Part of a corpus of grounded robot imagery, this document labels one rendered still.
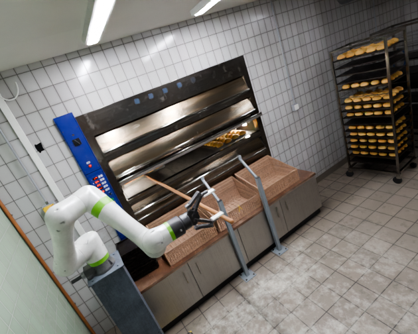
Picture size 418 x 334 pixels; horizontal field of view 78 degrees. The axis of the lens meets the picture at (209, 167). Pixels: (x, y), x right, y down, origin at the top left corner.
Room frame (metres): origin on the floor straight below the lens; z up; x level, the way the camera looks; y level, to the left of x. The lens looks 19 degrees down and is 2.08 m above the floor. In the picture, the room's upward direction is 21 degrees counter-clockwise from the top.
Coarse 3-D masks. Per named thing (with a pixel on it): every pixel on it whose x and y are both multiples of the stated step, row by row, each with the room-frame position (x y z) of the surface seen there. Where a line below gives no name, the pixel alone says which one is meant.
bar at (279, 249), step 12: (240, 156) 2.57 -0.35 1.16; (216, 168) 2.46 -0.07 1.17; (192, 180) 2.36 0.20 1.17; (204, 180) 2.37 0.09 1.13; (264, 192) 2.38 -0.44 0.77; (264, 204) 2.37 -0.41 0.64; (228, 228) 2.17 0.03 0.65; (276, 240) 2.36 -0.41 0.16; (240, 252) 2.18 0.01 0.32; (276, 252) 2.36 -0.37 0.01; (240, 276) 2.21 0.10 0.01; (252, 276) 2.15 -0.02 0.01
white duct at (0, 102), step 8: (0, 104) 2.24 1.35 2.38; (8, 112) 2.25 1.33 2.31; (8, 120) 2.24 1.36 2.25; (16, 120) 2.26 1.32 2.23; (16, 128) 2.25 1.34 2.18; (24, 136) 2.25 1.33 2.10; (24, 144) 2.24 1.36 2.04; (32, 152) 2.25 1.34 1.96; (40, 160) 2.26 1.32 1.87; (40, 168) 2.24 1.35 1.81; (48, 176) 2.25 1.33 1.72; (48, 184) 2.24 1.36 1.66; (56, 192) 2.25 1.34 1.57; (80, 232) 2.24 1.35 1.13
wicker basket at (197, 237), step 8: (176, 208) 2.59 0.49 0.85; (184, 208) 2.61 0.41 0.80; (168, 216) 2.54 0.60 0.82; (200, 216) 2.49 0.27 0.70; (152, 224) 2.47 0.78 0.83; (160, 224) 2.48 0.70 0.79; (200, 224) 2.53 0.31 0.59; (192, 232) 2.43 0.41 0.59; (200, 232) 2.17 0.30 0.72; (208, 232) 2.32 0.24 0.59; (216, 232) 2.23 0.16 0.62; (176, 240) 2.39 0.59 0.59; (184, 240) 2.34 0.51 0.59; (192, 240) 2.13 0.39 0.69; (200, 240) 2.16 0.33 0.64; (208, 240) 2.19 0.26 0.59; (168, 248) 2.31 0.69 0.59; (176, 248) 2.06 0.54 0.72; (184, 248) 2.10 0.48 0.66; (192, 248) 2.12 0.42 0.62; (168, 256) 2.03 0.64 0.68; (176, 256) 2.12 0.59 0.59; (184, 256) 2.08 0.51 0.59
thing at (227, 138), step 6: (228, 132) 3.57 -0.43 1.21; (234, 132) 3.42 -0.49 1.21; (240, 132) 3.27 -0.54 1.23; (222, 138) 3.27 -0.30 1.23; (228, 138) 3.18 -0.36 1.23; (234, 138) 3.20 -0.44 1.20; (204, 144) 3.42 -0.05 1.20; (210, 144) 3.27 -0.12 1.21; (216, 144) 3.12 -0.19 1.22; (222, 144) 3.12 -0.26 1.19
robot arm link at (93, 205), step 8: (80, 192) 1.23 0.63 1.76; (88, 192) 1.24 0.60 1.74; (96, 192) 1.25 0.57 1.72; (88, 200) 1.21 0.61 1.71; (96, 200) 1.21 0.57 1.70; (104, 200) 1.22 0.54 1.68; (112, 200) 1.25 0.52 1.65; (88, 208) 1.20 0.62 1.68; (96, 208) 1.19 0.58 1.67; (96, 216) 1.19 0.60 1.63
